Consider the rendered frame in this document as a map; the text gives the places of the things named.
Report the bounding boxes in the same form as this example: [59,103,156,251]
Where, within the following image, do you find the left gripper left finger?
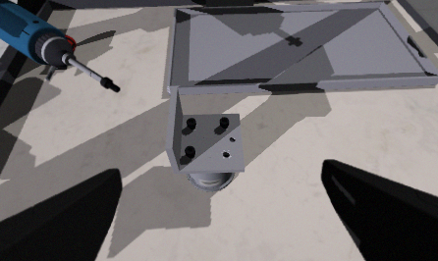
[0,169,123,261]

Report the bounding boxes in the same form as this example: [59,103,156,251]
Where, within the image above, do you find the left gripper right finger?
[321,159,438,261]

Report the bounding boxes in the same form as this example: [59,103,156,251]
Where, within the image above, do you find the black socket-head screw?
[185,146,195,158]
[100,77,120,92]
[220,117,229,129]
[187,118,196,130]

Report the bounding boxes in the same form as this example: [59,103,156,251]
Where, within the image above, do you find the blue electric screwdriver barrel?
[0,0,103,82]

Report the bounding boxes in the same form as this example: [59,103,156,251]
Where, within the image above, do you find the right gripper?
[18,0,47,15]

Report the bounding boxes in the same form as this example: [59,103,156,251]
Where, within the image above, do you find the red screwdriver handle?
[46,34,77,80]

